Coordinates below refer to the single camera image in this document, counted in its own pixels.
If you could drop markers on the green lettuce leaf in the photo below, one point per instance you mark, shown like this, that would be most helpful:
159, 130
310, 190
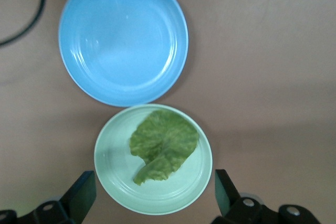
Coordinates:
162, 145

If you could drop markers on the pale green round plate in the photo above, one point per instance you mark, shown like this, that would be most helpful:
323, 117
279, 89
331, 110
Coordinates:
115, 171

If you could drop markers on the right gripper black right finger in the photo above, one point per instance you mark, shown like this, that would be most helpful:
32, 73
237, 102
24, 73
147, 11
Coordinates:
225, 195

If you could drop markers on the blue round plate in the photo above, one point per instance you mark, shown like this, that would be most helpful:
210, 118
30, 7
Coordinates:
123, 40

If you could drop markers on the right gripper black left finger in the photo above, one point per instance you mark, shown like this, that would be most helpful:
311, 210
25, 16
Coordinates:
78, 197

